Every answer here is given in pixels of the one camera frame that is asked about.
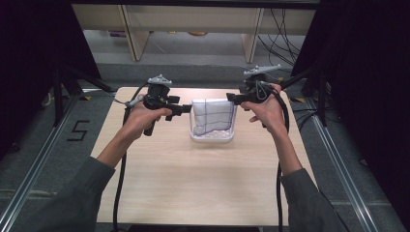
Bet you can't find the person's left hand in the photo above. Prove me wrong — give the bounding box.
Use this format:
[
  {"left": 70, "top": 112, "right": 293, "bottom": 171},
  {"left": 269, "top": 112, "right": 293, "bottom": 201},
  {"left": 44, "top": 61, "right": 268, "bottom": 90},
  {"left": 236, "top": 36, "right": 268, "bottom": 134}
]
[{"left": 123, "top": 101, "right": 174, "bottom": 141}]

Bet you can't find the person's right hand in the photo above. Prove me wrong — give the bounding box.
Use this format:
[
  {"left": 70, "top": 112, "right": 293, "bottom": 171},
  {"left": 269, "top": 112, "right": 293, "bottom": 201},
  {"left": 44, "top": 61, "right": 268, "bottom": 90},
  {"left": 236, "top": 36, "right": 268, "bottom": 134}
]
[{"left": 240, "top": 82, "right": 288, "bottom": 137}]

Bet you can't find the black metal stand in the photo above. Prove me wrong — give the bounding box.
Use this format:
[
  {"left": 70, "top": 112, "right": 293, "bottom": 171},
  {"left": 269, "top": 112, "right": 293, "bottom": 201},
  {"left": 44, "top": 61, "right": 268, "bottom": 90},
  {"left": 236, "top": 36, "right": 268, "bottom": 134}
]
[
  {"left": 279, "top": 66, "right": 331, "bottom": 128},
  {"left": 51, "top": 63, "right": 118, "bottom": 128}
]

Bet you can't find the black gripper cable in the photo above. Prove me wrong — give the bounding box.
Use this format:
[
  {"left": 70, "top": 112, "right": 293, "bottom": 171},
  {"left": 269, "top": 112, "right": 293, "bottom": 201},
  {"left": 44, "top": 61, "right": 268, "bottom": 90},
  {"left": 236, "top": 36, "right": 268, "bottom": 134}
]
[
  {"left": 112, "top": 82, "right": 150, "bottom": 232},
  {"left": 256, "top": 80, "right": 291, "bottom": 232}
]

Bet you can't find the black curtain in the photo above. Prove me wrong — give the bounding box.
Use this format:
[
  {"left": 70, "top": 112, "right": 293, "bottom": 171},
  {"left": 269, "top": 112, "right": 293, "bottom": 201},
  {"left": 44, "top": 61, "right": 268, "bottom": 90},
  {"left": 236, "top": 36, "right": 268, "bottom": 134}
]
[
  {"left": 0, "top": 0, "right": 102, "bottom": 162},
  {"left": 291, "top": 0, "right": 410, "bottom": 223}
]

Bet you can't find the light wooden desk frame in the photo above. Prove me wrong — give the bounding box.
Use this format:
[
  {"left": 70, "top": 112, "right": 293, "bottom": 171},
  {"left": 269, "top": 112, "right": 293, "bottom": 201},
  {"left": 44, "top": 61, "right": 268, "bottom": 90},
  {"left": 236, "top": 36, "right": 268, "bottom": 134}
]
[{"left": 71, "top": 3, "right": 317, "bottom": 64}]

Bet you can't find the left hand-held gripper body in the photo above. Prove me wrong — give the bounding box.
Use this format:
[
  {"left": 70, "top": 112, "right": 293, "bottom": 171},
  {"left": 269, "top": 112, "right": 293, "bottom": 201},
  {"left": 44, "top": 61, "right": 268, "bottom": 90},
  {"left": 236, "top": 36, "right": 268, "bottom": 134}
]
[{"left": 142, "top": 74, "right": 174, "bottom": 137}]

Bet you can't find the bundle of black hanging cables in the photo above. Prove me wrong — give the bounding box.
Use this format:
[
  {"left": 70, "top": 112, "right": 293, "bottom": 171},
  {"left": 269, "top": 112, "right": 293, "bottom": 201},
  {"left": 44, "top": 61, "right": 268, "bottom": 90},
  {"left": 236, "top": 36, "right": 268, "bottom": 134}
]
[{"left": 256, "top": 8, "right": 308, "bottom": 73}]

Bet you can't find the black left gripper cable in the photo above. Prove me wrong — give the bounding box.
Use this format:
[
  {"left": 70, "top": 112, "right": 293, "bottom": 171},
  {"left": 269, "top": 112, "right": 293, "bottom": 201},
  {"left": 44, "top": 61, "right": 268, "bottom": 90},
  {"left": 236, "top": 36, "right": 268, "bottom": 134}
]
[{"left": 112, "top": 82, "right": 150, "bottom": 232}]

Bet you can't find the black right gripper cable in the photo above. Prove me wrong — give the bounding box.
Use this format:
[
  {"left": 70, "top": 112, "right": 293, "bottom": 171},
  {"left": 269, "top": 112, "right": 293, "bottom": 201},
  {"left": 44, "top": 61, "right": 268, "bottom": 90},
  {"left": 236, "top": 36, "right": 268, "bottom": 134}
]
[{"left": 256, "top": 80, "right": 291, "bottom": 232}]

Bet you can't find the aluminium floor rail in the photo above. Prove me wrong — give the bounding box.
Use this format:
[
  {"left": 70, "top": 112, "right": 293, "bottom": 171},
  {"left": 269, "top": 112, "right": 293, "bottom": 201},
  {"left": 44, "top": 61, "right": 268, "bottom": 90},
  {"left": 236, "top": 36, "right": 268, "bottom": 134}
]
[
  {"left": 0, "top": 94, "right": 81, "bottom": 232},
  {"left": 304, "top": 96, "right": 383, "bottom": 232}
]

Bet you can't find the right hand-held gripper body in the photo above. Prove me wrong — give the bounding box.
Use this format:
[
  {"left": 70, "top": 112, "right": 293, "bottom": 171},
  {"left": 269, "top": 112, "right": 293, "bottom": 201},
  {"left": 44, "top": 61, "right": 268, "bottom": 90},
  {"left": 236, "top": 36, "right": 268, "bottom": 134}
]
[{"left": 241, "top": 64, "right": 282, "bottom": 104}]

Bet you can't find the white checked dish cloth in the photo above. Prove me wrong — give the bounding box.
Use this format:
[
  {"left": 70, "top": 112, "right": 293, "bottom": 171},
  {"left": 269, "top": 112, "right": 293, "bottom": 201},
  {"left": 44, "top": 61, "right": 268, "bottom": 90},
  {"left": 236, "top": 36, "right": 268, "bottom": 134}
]
[{"left": 191, "top": 98, "right": 236, "bottom": 136}]

